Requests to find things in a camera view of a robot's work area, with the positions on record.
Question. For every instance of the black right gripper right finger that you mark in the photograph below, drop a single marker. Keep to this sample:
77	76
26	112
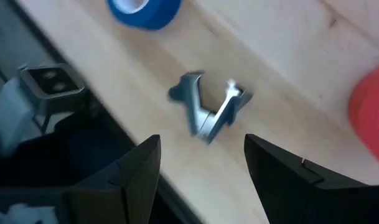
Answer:
295	193

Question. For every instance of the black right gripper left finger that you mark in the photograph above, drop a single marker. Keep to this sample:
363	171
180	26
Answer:
130	186

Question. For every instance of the silver black staple remover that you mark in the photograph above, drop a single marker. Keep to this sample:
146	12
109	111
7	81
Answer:
201	121

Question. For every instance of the red tape roll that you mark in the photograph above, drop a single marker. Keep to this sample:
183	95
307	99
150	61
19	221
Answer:
368	118

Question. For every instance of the blue tape roll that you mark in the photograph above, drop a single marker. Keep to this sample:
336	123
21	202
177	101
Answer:
152	15

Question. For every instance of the white object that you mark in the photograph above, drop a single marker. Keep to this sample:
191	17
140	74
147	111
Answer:
8	115

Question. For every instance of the grey metal bracket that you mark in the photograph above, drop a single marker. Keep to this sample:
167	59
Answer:
52	93

